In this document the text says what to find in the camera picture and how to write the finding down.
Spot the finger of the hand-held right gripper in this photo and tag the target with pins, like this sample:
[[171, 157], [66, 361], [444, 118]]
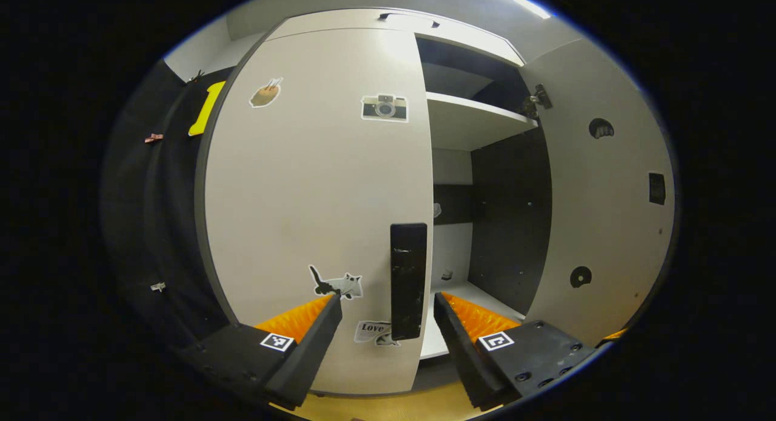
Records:
[[617, 334]]

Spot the grey cabinet door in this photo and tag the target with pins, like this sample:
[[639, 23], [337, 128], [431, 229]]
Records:
[[606, 227], [303, 184]]

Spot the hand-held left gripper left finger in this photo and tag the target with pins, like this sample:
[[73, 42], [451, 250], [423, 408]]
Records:
[[309, 348]]

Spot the black backdrop cloth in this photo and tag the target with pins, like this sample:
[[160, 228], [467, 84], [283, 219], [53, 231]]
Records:
[[139, 227]]

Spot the grey double-door shoe cabinet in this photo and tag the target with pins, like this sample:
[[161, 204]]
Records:
[[509, 227]]

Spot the black clip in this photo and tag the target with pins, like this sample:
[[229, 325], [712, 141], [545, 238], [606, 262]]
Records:
[[197, 76]]

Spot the red clip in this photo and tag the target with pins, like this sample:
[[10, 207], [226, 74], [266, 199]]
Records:
[[154, 138]]

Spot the metal door hinge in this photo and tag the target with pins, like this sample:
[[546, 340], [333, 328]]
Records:
[[536, 101]]

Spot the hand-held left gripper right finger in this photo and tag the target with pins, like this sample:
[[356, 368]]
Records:
[[464, 348]]

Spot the white clip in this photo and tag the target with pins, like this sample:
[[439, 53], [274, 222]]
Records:
[[158, 286]]

